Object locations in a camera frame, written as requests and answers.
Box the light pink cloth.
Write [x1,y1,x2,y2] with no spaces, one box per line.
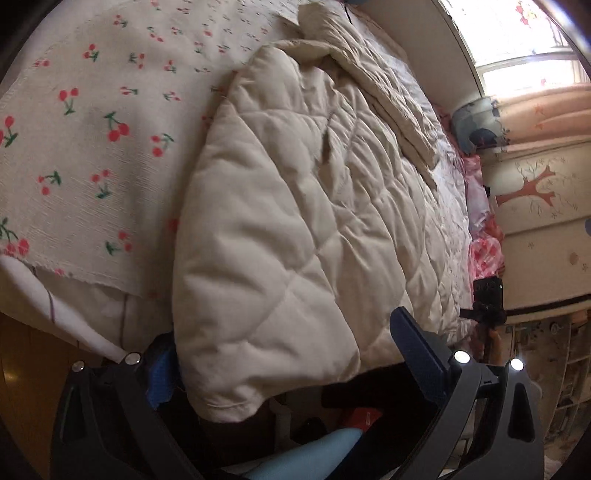
[459,152,492,222]

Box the cream quilted duvet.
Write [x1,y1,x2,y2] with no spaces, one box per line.
[172,2,478,423]

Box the cherry print bed sheet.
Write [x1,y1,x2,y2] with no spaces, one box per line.
[0,0,324,301]

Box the white bedside shelf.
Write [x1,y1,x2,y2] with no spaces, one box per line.
[505,309,591,467]

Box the red object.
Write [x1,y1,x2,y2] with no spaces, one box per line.
[346,406,384,430]

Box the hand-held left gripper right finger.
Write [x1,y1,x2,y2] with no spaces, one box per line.
[390,305,546,480]

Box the window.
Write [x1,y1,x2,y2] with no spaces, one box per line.
[438,0,591,97]

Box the pink floral pillow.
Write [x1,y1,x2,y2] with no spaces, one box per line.
[467,217,507,283]

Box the blue cartoon print curtain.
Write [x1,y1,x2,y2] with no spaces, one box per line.
[450,95,511,155]

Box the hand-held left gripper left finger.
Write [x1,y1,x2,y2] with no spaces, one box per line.
[50,342,204,480]

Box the person's light blue trouser leg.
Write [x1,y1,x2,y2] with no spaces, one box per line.
[245,427,365,480]

